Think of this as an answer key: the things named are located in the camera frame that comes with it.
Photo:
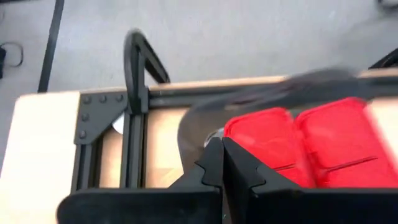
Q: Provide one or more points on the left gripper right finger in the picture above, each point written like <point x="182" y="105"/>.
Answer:
<point x="248" y="174"/>

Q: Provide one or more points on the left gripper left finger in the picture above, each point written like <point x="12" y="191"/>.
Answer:
<point x="202" y="177"/>

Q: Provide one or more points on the red-lidded spice tin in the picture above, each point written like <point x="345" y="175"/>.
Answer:
<point x="311" y="143"/>

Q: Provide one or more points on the black table frame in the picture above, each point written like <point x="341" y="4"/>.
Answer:
<point x="102" y="115"/>

